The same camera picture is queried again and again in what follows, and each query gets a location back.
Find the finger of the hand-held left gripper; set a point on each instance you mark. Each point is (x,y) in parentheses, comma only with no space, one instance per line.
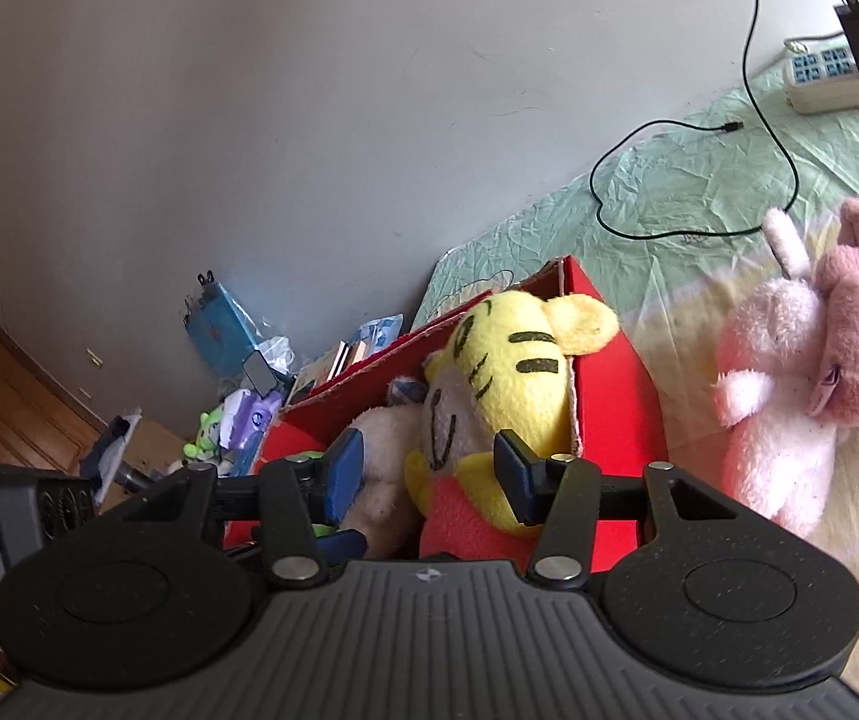
(343,541)

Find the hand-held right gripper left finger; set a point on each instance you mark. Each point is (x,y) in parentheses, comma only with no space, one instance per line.
(343,476)

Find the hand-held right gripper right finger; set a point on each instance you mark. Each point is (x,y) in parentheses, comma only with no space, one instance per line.
(515,480)

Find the white plush bunny plaid bow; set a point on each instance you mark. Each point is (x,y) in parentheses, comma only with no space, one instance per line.
(380,480)

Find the green plush doll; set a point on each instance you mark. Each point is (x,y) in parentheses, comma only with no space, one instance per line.
(308,457)

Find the red cardboard box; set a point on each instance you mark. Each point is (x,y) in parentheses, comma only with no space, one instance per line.
(617,420)

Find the yellow tiger plush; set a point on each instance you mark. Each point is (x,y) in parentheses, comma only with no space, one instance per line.
(504,360)

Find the pale pink plush bunny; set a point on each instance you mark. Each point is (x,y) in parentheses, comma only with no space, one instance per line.
(774,390)

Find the wooden door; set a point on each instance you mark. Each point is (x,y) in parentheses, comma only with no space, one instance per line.
(9,405)

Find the purple tissue pack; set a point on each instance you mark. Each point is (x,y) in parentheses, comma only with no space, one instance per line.
(249,416)

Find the stack of books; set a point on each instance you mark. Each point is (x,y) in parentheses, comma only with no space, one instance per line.
(335,364)

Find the black cylinder flashlight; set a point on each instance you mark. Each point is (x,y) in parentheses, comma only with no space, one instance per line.
(129,474)

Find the small black mirror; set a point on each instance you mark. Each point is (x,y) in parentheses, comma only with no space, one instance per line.
(256,369)

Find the clear plastic bag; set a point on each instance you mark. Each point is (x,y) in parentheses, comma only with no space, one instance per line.
(279,352)

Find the green frog plush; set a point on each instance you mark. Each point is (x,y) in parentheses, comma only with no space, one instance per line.
(208,435)

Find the blue plastic bag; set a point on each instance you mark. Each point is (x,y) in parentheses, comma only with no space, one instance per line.
(219,322)

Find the white power strip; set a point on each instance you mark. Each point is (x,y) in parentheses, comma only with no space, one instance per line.
(842,94)

